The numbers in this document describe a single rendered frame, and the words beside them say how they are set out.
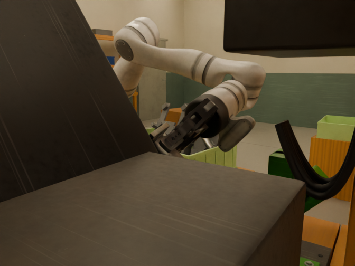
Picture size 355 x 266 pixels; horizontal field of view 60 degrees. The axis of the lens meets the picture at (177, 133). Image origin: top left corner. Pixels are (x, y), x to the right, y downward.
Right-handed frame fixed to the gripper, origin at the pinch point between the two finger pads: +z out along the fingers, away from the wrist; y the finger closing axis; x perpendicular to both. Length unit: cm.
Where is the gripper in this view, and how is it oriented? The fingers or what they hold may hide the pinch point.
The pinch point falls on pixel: (166, 148)
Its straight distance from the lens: 46.5
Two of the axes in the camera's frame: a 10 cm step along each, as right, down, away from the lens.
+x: 7.0, 7.0, -1.2
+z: -5.5, 4.2, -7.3
